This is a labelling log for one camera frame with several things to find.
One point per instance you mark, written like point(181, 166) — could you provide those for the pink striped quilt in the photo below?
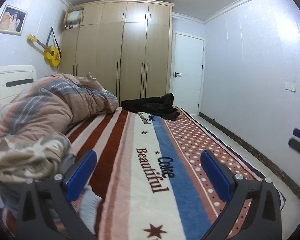
point(52, 104)

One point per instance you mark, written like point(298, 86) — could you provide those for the yellow ukulele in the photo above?
point(52, 54)

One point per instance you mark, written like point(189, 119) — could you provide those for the folded clothes pile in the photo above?
point(65, 197)

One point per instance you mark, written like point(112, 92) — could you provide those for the black clothing pile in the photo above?
point(159, 106)

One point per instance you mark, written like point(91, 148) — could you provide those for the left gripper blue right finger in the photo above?
point(252, 208)

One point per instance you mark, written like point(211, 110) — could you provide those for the beige wooden wardrobe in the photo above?
point(125, 44)

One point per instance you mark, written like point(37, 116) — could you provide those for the striped fleece bed blanket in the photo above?
point(148, 174)

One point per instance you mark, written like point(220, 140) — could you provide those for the white door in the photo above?
point(188, 71)

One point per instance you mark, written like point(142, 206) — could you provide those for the white headboard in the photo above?
point(14, 79)

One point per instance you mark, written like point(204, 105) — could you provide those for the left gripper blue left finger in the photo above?
point(77, 179)

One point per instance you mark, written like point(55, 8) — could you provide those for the framed wall photo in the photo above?
point(12, 20)

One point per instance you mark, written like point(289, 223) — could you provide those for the white wall switch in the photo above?
point(290, 87)

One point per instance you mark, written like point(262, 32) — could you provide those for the beige bear print pants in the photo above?
point(40, 160)

